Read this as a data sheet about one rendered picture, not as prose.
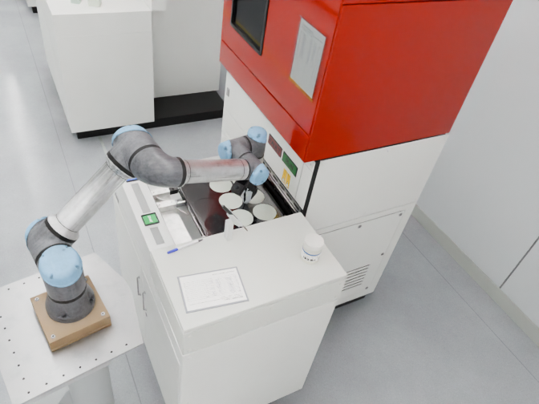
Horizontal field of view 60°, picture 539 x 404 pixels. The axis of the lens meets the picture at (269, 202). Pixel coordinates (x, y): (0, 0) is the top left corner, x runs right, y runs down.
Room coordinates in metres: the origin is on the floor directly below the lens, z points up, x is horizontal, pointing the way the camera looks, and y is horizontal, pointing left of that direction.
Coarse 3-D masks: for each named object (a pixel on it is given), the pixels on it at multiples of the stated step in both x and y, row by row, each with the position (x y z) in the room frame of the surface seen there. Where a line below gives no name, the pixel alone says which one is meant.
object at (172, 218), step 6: (162, 198) 1.42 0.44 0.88; (168, 198) 1.43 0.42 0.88; (174, 210) 1.36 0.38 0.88; (168, 216) 1.32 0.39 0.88; (174, 216) 1.33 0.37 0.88; (168, 222) 1.29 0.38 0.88; (174, 222) 1.30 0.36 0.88; (180, 222) 1.30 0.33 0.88; (168, 228) 1.26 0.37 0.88; (174, 228) 1.26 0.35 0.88; (180, 228) 1.27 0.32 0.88; (174, 234) 1.23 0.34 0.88; (180, 234) 1.24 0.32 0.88; (186, 234) 1.24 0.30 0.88; (174, 240) 1.20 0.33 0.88; (180, 240) 1.21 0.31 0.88; (186, 240) 1.21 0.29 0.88
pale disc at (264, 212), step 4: (260, 204) 1.48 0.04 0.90; (264, 204) 1.48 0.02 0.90; (268, 204) 1.48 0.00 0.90; (256, 208) 1.45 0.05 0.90; (260, 208) 1.45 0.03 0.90; (264, 208) 1.46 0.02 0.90; (268, 208) 1.46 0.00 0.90; (272, 208) 1.46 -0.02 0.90; (256, 212) 1.42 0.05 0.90; (260, 212) 1.43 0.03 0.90; (264, 212) 1.43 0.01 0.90; (268, 212) 1.44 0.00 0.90; (272, 212) 1.44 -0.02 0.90; (276, 212) 1.45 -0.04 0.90; (256, 216) 1.40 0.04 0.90; (260, 216) 1.40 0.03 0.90; (264, 216) 1.41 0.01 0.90; (268, 216) 1.41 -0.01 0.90; (272, 216) 1.42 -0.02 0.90
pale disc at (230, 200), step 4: (224, 196) 1.48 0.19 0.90; (228, 196) 1.49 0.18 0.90; (232, 196) 1.49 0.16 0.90; (236, 196) 1.50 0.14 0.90; (220, 200) 1.45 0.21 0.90; (224, 200) 1.46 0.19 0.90; (228, 200) 1.46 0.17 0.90; (232, 200) 1.47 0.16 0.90; (236, 200) 1.47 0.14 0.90; (240, 200) 1.48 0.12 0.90; (224, 204) 1.43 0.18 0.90; (228, 204) 1.44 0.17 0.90; (232, 204) 1.44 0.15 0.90; (236, 204) 1.45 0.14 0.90; (240, 204) 1.45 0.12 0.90; (232, 208) 1.42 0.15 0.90
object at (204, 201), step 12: (192, 192) 1.47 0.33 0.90; (204, 192) 1.48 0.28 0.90; (216, 192) 1.50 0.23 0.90; (228, 192) 1.51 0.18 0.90; (264, 192) 1.56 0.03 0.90; (192, 204) 1.40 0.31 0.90; (204, 204) 1.41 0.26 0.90; (216, 204) 1.42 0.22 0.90; (252, 204) 1.46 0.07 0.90; (204, 216) 1.34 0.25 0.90; (216, 216) 1.35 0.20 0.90; (228, 216) 1.37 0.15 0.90; (276, 216) 1.42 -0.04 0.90; (204, 228) 1.27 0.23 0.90; (216, 228) 1.29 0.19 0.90
